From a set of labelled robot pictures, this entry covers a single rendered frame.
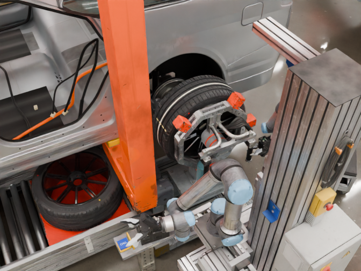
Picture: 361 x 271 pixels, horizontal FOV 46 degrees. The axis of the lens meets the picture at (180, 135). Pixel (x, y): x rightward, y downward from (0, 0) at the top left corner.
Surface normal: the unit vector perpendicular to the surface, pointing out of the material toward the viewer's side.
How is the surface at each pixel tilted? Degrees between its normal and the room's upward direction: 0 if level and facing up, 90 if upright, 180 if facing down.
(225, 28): 90
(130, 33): 90
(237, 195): 83
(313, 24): 0
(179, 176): 0
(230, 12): 90
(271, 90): 0
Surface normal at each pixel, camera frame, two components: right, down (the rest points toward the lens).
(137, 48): 0.46, 0.65
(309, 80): 0.00, -0.68
